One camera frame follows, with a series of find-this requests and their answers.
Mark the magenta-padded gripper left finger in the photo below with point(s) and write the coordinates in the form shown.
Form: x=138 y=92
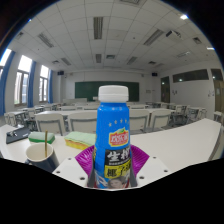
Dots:
x=85 y=160

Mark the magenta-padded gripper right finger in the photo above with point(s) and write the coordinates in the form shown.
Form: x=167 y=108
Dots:
x=140 y=160

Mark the blue drink bottle white cap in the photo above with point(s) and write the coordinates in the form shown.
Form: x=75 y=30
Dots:
x=112 y=126

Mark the green and yellow cloth stack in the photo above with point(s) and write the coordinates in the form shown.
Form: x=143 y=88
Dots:
x=80 y=139

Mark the dark blue mug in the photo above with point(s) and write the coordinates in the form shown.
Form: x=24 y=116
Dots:
x=43 y=163

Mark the golden stick in mug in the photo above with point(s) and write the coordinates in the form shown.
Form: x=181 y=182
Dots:
x=46 y=141

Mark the green sponge block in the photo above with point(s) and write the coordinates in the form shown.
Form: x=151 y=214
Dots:
x=41 y=137

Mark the group of white classroom chairs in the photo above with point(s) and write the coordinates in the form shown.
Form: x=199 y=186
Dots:
x=50 y=123

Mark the green chalkboard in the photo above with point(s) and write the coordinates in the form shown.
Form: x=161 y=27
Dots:
x=86 y=90

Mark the dark brown door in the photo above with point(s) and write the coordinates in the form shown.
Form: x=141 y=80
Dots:
x=165 y=90

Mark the bunch of keys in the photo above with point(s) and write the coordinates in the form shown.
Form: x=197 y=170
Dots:
x=13 y=133

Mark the tall window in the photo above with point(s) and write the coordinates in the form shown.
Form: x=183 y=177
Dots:
x=44 y=83
x=4 y=56
x=21 y=81

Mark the ceiling projector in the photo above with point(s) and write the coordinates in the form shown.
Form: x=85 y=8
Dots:
x=173 y=34

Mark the group of ceiling lights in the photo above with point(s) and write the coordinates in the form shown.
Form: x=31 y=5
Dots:
x=98 y=26

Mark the black wall speaker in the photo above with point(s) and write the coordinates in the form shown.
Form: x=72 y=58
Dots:
x=60 y=72
x=154 y=74

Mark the dark high wall window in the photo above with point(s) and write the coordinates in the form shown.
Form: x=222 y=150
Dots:
x=190 y=75

